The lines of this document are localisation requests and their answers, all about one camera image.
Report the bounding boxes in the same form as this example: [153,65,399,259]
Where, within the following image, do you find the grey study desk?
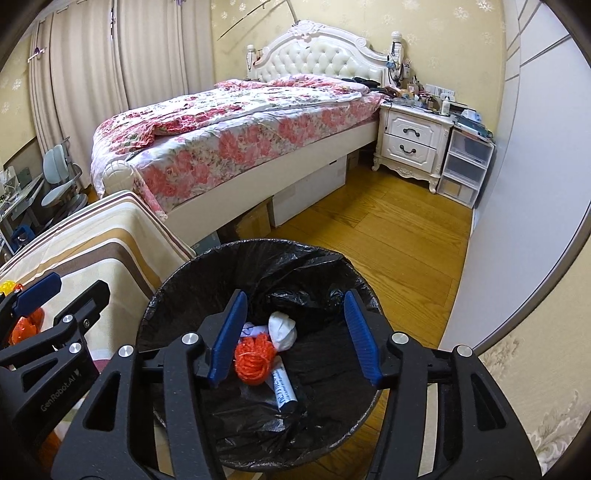
[1,167,45,255]

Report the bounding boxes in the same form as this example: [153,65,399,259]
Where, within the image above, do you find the white blue tube in bin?
[270,356,298,414]

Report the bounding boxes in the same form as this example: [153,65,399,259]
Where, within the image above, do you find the floral pink bed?
[90,74,384,244]

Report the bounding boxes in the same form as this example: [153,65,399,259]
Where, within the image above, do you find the red plastic bag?
[9,308,45,345]

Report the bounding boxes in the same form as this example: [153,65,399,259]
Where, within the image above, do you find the beige curtains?
[28,0,214,187]

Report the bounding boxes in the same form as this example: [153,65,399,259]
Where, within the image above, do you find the white storage box under bed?
[270,156,346,227]

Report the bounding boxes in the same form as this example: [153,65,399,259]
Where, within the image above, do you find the black lined trash bin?
[136,239,382,471]

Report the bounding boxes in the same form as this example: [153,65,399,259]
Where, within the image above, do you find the white tufted headboard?
[246,20,394,86]

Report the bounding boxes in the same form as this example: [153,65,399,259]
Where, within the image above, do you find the yellow foam fruit net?
[0,280,19,296]

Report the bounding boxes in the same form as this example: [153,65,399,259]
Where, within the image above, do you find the white round bed post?
[102,160,136,195]

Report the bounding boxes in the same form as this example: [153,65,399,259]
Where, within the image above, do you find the light blue desk chair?
[41,137,88,227]

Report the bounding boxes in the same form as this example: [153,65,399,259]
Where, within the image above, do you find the white nightstand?
[372,100,454,194]

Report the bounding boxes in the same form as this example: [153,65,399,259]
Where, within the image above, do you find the clear plastic drawer unit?
[437,127,495,209]

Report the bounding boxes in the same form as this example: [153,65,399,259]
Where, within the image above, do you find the striped bed sheet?
[1,191,195,369]

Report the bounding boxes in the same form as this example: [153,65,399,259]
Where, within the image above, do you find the white tissue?
[267,312,297,352]

